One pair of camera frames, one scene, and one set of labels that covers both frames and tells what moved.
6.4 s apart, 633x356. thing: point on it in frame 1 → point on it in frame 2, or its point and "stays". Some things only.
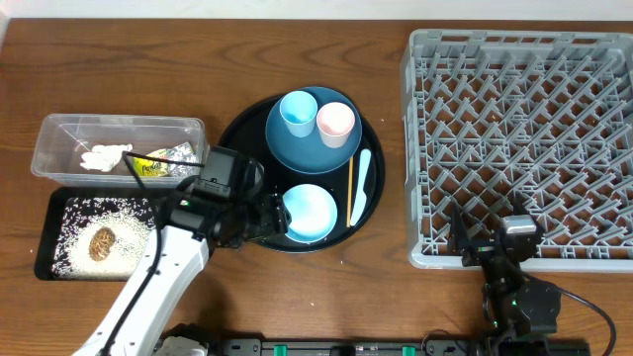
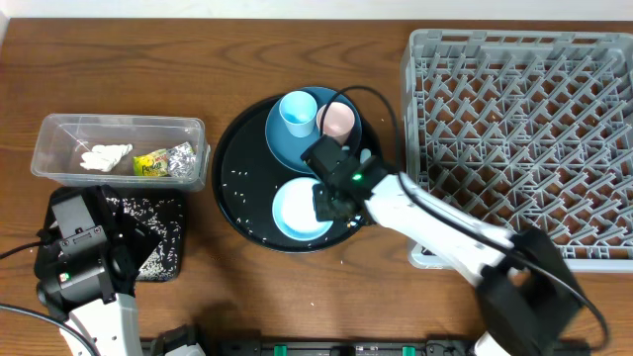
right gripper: [478, 250] → [322, 210]
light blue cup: [299, 109] stays
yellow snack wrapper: [183, 152] stays
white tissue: [103, 157] stays
